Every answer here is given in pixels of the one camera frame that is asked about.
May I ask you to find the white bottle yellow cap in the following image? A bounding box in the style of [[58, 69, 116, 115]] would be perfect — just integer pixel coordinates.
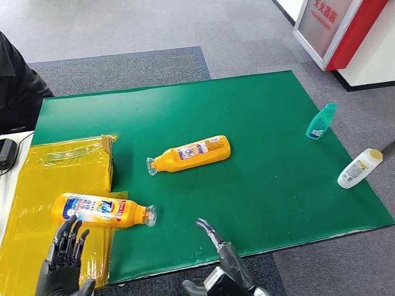
[[337, 147, 384, 189]]

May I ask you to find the green table mat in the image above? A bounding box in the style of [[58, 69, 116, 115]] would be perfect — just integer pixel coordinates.
[[32, 70, 395, 285]]

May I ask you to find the orange detergent bottle clear cap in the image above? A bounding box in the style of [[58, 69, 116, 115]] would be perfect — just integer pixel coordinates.
[[146, 134, 232, 176], [51, 192, 157, 229]]

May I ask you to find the black cable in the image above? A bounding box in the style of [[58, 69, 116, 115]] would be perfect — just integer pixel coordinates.
[[0, 131, 35, 178]]

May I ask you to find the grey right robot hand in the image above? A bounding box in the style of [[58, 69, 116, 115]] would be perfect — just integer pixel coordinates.
[[182, 218, 255, 296]]

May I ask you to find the black power adapter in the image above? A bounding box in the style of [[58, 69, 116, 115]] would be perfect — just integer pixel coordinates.
[[0, 138, 19, 171]]

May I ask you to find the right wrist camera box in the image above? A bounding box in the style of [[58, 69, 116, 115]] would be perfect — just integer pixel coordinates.
[[204, 266, 247, 296]]

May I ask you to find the teal plastic bottle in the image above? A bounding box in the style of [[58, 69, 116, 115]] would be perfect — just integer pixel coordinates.
[[306, 102, 338, 141]]

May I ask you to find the red and white sign board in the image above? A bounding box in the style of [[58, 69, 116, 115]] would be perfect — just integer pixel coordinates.
[[292, 0, 390, 72]]

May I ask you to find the yellow taped cardboard box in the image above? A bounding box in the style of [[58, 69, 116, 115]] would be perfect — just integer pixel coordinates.
[[0, 134, 128, 296]]

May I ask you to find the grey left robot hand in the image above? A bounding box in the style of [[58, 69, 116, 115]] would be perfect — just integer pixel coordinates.
[[35, 215, 97, 296]]

